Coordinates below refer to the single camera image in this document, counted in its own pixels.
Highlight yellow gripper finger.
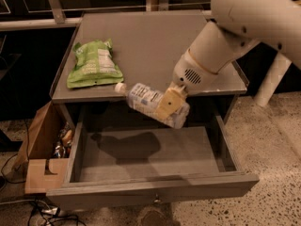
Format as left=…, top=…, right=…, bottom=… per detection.
left=155, top=87, right=187, bottom=120

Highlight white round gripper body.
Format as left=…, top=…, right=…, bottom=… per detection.
left=171, top=49, right=219, bottom=95

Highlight clear plastic water bottle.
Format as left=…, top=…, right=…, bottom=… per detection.
left=115, top=83, right=190, bottom=129

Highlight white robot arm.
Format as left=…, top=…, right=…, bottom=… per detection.
left=155, top=0, right=301, bottom=120

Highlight grey open top drawer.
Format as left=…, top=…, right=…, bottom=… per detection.
left=47, top=107, right=259, bottom=210

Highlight metal drawer knob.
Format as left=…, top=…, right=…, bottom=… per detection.
left=153, top=194, right=163, bottom=204

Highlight green snack bag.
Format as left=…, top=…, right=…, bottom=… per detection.
left=66, top=39, right=123, bottom=89

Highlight grey wooden cabinet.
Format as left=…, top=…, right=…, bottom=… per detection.
left=49, top=10, right=250, bottom=134

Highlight items inside cardboard box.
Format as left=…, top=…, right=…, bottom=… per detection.
left=52, top=122, right=73, bottom=158

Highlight metal window railing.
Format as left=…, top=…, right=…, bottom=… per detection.
left=0, top=0, right=301, bottom=32

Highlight brown cardboard box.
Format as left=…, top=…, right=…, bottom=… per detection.
left=12, top=102, right=69, bottom=194

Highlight black floor cables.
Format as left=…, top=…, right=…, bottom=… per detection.
left=0, top=120, right=87, bottom=226

